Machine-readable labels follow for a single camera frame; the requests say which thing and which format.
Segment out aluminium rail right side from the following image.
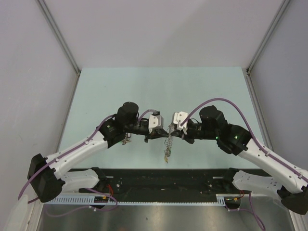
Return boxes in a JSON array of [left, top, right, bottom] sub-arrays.
[[242, 68, 274, 151]]

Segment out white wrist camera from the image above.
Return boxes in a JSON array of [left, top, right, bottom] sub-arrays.
[[172, 111, 188, 134], [148, 110, 164, 133]]

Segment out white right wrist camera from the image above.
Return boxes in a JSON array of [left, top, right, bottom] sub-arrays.
[[172, 111, 188, 134]]

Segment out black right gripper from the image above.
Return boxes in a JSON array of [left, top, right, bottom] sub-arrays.
[[171, 122, 218, 144]]

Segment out black tag key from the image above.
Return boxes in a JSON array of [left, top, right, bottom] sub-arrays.
[[125, 133, 131, 141]]

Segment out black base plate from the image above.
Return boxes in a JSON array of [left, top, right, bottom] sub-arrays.
[[93, 169, 244, 203]]

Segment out right aluminium frame post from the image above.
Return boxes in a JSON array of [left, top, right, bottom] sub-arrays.
[[246, 0, 293, 74]]

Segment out white slotted cable duct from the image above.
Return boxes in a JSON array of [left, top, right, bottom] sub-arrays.
[[45, 194, 228, 207]]

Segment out steel disc with key rings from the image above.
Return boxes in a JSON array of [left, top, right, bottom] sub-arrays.
[[164, 124, 175, 158]]

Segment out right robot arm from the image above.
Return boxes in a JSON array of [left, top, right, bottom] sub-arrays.
[[172, 106, 308, 215]]

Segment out left aluminium frame post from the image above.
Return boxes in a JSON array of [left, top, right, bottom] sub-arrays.
[[35, 0, 81, 76]]

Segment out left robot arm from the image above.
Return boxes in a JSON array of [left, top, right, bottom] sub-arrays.
[[25, 102, 168, 203]]

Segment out aluminium frame post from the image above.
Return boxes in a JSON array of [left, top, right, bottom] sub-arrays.
[[246, 0, 293, 74], [35, 0, 81, 76]]

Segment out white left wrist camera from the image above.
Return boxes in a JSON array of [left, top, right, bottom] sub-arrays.
[[148, 110, 164, 133]]

